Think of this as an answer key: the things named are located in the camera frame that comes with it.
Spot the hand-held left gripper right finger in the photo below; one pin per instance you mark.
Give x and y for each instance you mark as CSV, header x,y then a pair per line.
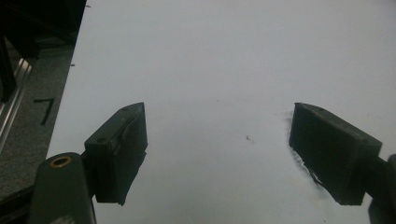
x,y
330,152

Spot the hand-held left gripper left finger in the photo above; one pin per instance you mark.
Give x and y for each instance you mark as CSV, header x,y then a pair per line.
x,y
115,155

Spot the aluminium frame rail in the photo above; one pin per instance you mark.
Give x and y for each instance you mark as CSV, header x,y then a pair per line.
x,y
12,96

